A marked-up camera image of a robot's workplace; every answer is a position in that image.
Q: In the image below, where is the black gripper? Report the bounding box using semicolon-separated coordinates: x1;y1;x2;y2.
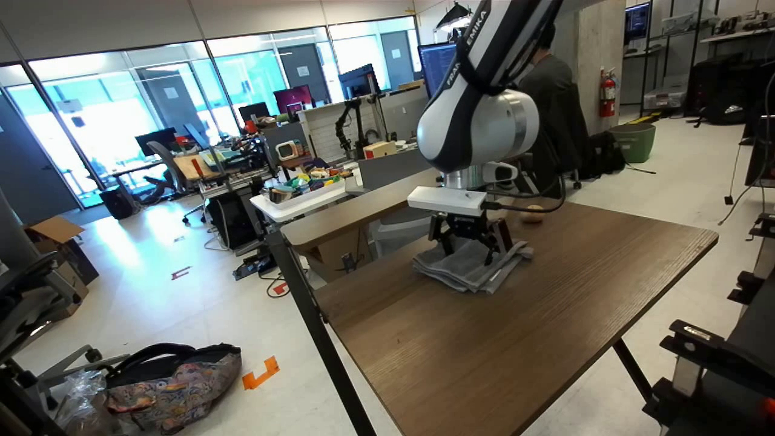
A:
425;211;516;270

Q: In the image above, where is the grey towel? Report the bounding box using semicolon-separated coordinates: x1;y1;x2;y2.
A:
411;234;537;298

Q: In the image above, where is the colourful toy clutter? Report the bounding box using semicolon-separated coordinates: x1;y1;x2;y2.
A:
263;161;361;202

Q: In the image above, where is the grey plastic chair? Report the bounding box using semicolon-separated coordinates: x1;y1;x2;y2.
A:
355;143;434;259

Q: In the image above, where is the narrow wooden shelf board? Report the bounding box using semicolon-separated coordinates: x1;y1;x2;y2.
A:
279;146;527;250

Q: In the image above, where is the brown cardboard box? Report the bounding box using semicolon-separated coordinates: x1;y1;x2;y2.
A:
21;213;102;286
304;225;378;281

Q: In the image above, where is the light grey partition panel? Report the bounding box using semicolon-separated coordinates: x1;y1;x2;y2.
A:
297;83;430;164

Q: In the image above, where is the black backpack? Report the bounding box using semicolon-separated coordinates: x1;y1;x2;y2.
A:
588;131;629;178

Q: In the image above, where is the person in dark jacket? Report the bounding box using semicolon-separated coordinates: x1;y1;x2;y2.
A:
516;21;590;198

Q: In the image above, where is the white table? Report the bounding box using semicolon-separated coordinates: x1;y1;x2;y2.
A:
248;176;364;225

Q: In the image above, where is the blue screen computer monitor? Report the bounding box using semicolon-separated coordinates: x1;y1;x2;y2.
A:
417;41;463;102

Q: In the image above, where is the green plastic bin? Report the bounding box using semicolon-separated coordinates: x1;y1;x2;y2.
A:
612;118;658;166

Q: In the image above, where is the black computer monitor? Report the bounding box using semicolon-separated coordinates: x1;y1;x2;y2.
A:
133;125;182;156
336;63;379;102
236;100;271;125

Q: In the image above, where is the red fire extinguisher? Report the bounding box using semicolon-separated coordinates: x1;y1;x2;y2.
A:
597;68;620;120

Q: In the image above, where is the black power strip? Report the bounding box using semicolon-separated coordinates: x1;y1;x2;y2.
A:
229;244;275;281

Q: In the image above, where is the purple screen computer monitor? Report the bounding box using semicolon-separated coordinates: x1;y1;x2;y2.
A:
271;85;318;115

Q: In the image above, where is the black computer case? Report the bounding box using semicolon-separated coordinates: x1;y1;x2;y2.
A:
205;188;262;250

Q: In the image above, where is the metal storage rack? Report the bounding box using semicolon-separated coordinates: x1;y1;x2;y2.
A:
621;0;775;123

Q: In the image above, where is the black equipment case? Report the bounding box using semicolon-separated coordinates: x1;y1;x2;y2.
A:
686;55;775;129

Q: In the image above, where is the black floor stand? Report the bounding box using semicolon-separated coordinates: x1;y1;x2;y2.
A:
718;80;775;229

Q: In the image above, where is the black office chair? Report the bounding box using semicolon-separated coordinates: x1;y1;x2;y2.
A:
142;138;211;227

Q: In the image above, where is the black waste bin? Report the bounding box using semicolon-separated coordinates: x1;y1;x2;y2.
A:
98;184;142;219

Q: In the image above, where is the clear plastic bag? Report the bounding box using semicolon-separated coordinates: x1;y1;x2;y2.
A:
45;368;110;431

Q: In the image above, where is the dark grey office chair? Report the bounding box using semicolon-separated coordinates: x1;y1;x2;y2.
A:
0;188;104;383

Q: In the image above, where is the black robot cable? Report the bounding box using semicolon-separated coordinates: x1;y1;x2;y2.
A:
481;170;568;218

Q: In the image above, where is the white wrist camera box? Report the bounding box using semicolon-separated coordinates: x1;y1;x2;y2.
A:
405;184;489;218

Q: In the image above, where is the black articulated camera stand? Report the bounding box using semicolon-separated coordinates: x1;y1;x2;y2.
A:
333;96;373;160

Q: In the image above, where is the orange plastic bracket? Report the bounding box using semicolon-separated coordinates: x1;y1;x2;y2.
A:
240;354;281;393

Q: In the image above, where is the patterned bag with black straps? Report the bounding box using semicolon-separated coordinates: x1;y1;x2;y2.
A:
104;341;244;433

